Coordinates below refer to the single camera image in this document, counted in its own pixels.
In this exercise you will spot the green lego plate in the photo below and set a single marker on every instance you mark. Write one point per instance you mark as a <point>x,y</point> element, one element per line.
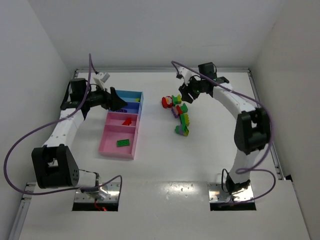
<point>123,143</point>

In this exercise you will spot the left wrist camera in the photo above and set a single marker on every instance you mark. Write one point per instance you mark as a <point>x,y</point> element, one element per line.
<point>100,79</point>

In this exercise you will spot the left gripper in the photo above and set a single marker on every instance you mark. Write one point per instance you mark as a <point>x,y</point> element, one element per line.
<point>110,99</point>

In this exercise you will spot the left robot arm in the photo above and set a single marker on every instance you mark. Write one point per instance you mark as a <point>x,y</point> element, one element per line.
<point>53,162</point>

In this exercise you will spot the red lego brick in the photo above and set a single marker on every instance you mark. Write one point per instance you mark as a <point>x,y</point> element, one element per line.
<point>127,122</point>

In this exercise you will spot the red purple lego stack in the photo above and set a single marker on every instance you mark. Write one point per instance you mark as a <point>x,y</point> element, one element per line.
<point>179,110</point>

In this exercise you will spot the large pink bin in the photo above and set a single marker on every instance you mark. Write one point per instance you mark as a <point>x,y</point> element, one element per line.
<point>111,134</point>

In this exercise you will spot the metal base plate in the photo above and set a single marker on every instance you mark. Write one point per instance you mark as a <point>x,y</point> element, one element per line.
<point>217,195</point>
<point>105,194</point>

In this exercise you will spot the red flower lego piece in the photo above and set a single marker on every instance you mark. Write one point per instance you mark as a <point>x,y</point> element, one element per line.
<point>167,102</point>

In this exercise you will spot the small pink bin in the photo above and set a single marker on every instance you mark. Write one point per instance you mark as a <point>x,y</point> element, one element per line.
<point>117,118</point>

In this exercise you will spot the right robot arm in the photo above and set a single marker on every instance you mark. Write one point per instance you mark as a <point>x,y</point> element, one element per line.
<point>252,128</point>

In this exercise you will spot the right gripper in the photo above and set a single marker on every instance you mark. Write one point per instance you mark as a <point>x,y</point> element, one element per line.
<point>189,90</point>

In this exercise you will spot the dark blue bin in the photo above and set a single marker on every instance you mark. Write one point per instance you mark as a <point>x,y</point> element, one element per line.
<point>134,108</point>

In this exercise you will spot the light blue bin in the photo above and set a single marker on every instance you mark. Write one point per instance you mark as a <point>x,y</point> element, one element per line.
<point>130,96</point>

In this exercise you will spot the lime green long lego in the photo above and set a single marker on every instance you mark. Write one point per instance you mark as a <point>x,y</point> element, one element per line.
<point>184,119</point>

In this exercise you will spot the green lego brick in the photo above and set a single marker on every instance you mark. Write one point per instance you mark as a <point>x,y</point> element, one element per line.
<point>176,99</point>

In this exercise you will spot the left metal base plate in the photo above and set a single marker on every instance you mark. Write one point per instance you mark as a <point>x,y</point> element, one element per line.
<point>105,194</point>

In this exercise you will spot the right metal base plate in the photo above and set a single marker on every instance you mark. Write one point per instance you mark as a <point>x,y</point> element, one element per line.
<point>217,195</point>

